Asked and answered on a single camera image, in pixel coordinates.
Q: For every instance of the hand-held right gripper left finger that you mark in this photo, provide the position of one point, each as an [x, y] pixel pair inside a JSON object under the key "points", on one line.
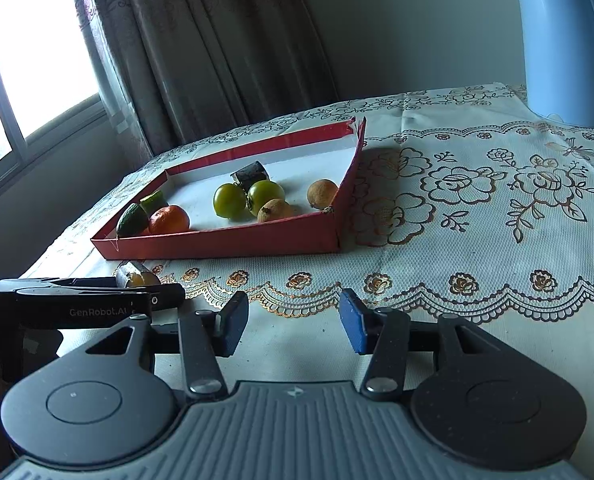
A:
{"points": [[233, 322]]}

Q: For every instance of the light blue electric kettle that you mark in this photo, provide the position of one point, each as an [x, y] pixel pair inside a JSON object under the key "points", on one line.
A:
{"points": [[562, 50]]}

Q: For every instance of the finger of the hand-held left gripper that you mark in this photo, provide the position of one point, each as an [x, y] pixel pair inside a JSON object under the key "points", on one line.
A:
{"points": [[92, 307], [77, 283]]}

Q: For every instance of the window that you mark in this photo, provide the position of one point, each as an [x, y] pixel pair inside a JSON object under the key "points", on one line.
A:
{"points": [[32, 75]]}

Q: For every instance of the brown patterned curtain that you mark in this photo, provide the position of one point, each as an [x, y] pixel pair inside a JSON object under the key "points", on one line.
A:
{"points": [[212, 50]]}

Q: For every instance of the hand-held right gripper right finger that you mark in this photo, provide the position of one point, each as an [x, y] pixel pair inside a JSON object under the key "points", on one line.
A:
{"points": [[354, 322]]}

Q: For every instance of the green cucumber piece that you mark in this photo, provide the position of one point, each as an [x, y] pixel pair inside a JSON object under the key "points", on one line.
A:
{"points": [[132, 221], [154, 202]]}

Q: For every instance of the brown longan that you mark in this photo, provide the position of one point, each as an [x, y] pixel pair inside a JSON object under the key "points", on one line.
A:
{"points": [[276, 211], [322, 194]]}

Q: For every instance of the red cardboard box tray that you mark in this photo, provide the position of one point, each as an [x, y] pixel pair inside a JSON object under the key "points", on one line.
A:
{"points": [[227, 242]]}

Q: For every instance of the orange tangerine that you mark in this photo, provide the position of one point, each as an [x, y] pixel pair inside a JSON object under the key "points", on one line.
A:
{"points": [[169, 220]]}

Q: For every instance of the green tomato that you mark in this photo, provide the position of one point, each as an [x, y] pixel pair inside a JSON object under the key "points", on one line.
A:
{"points": [[267, 195], [229, 201]]}

